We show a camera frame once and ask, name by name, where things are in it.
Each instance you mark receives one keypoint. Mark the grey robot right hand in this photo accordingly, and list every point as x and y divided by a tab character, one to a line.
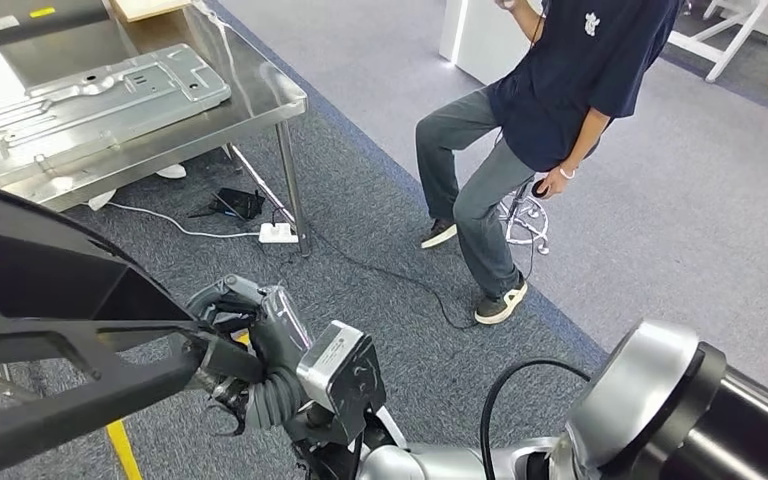
281	324

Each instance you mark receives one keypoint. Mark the person's left hand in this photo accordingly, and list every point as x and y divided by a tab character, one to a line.
555	185

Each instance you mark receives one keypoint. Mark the black hand controller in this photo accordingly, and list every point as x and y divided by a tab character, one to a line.
540	189

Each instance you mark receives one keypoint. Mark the black plastic car panel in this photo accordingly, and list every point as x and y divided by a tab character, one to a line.
26	265

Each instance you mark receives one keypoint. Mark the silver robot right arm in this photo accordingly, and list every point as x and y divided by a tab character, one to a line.
636	397

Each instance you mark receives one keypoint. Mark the person's right forearm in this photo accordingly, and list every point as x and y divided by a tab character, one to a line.
526	20

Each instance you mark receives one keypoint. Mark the person's left forearm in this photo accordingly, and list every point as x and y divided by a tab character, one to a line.
586	142

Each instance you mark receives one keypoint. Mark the stainless steel workbench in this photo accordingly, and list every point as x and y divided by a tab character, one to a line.
251	99

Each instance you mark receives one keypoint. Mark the chrome stool with black seat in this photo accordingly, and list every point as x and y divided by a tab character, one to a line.
522	210

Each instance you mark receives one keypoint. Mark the white power strip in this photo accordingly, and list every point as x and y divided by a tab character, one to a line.
278	233

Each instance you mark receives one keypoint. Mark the black power adapter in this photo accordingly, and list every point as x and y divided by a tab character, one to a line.
241	202

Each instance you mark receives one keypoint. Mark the white pillar with light strip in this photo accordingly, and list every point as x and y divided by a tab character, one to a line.
477	40

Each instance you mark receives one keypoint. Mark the yellow floor tape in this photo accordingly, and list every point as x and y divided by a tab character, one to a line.
122	450

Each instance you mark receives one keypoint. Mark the stamped sheet metal panel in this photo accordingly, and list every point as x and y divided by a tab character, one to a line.
92	112

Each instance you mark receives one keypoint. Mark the cardboard box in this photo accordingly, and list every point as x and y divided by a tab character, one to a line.
145	10

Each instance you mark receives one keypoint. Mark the grey laptop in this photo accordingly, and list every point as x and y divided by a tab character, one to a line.
46	26

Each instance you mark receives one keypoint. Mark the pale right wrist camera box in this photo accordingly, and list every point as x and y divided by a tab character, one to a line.
338	371

